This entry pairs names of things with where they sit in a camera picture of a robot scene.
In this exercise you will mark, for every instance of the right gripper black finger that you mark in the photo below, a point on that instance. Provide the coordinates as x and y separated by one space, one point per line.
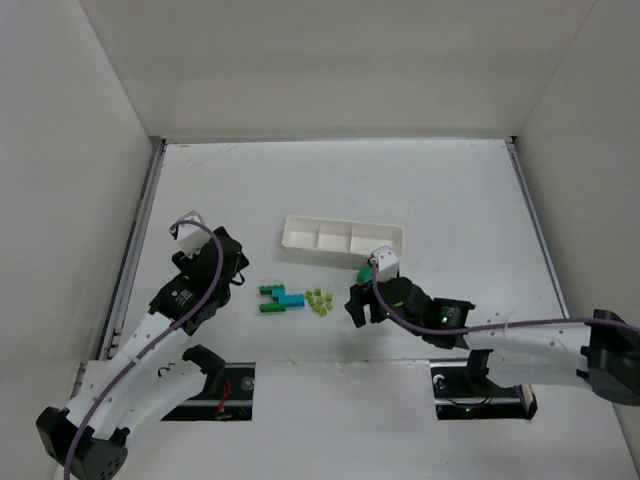
361 294
356 310

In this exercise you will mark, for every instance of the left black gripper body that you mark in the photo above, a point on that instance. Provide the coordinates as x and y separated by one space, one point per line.
226 251

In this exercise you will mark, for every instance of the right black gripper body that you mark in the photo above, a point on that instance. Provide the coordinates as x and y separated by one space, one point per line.
370 305

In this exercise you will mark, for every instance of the small green cyan lego stack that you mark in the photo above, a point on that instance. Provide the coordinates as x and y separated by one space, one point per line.
364 274

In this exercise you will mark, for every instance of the cyan lego brick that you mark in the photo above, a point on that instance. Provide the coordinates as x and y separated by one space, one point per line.
281 297

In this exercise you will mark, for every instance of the green long lego brick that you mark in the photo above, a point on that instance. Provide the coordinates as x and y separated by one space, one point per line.
269 289

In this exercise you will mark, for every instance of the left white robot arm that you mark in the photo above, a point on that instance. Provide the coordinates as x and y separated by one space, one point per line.
157 368

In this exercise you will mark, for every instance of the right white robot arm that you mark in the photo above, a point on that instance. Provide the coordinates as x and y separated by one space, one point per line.
599 354

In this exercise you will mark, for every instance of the lime small lego pile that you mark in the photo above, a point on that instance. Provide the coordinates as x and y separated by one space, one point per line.
320 301

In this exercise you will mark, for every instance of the white three-compartment tray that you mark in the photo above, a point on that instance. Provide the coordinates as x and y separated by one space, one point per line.
335 242

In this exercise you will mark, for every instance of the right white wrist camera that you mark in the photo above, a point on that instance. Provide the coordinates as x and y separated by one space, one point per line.
385 262

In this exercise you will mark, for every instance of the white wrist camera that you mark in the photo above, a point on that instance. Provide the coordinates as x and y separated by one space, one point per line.
188 234
385 262

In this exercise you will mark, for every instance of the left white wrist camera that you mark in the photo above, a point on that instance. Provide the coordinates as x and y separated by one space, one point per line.
188 234

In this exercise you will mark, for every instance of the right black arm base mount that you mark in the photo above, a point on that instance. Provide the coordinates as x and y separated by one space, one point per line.
458 399

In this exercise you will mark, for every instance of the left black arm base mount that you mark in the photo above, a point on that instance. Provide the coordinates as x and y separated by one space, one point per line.
229 399

